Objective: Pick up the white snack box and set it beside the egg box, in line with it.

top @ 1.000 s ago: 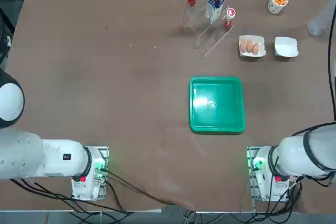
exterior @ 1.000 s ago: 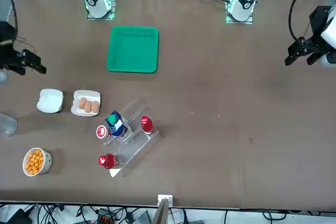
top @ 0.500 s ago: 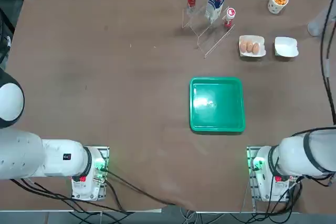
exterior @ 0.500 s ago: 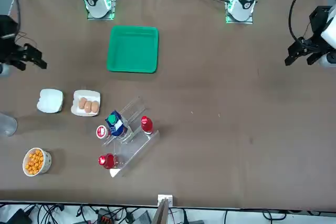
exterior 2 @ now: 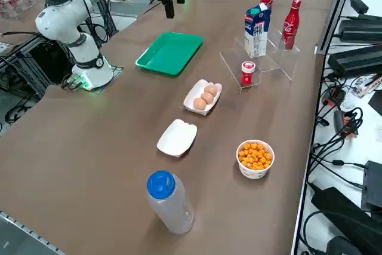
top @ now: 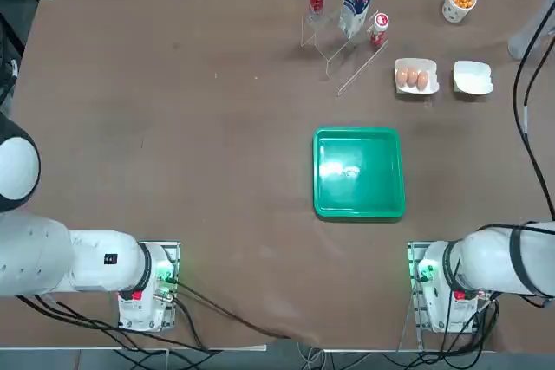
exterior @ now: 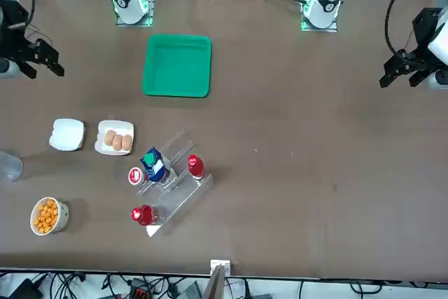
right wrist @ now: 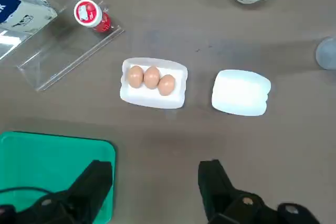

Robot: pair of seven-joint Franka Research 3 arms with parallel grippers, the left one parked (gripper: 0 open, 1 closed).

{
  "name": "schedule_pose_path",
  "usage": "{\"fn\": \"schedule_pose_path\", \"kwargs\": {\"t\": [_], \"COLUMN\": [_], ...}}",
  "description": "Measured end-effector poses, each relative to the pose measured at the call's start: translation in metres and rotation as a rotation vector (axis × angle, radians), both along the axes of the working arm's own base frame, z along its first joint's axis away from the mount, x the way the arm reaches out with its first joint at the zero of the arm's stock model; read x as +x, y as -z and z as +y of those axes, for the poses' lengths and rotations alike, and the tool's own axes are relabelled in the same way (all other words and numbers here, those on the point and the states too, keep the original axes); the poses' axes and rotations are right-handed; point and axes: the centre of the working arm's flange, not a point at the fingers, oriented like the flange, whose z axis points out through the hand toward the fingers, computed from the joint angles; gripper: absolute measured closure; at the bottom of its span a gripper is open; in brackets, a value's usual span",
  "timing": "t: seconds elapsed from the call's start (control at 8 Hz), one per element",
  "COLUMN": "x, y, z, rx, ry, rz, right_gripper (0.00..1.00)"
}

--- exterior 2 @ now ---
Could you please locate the white paper snack box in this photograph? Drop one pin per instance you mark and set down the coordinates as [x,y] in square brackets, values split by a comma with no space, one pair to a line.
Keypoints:
[177,138]

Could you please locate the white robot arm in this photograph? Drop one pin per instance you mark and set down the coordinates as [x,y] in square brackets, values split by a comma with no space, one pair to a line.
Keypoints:
[56,22]

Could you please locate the brown egg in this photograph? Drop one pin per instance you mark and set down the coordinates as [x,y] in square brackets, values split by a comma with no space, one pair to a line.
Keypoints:
[200,103]
[207,96]
[211,89]

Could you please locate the white paper egg box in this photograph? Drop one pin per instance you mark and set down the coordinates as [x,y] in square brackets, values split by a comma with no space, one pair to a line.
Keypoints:
[191,104]

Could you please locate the black box device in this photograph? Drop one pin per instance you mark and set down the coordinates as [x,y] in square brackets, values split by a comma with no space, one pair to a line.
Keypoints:
[373,186]

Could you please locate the green plastic tray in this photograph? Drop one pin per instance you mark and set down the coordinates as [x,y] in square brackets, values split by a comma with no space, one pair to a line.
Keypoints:
[170,53]

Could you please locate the blue white milk carton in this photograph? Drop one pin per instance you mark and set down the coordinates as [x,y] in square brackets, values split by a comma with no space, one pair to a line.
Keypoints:
[256,37]

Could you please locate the small red white-capped bottle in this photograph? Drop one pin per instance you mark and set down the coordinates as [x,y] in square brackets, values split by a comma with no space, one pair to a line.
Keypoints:
[247,74]

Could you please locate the clear acrylic stepped shelf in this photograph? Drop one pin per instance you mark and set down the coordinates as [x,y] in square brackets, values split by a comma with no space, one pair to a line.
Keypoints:
[274,64]

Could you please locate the orange caramel popcorn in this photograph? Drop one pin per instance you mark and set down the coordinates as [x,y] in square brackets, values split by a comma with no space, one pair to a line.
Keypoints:
[255,155]

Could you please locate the small black power adapter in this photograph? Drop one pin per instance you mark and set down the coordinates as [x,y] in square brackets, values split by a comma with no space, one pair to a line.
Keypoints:
[359,5]

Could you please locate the long black power brick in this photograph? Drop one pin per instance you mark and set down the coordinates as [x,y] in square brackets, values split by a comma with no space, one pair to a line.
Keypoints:
[361,31]
[355,58]

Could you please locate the white paper popcorn cup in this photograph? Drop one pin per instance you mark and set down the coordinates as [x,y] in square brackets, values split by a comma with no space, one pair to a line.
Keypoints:
[253,173]

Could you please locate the clear bottle with blue cap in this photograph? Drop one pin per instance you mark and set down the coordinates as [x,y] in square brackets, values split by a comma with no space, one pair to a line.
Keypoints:
[173,207]

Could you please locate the aluminium frame post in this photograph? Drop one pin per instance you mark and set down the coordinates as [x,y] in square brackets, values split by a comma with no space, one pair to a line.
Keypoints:
[334,13]

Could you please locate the aluminium table edge rail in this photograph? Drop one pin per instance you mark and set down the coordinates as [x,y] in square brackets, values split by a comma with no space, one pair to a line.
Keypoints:
[27,228]

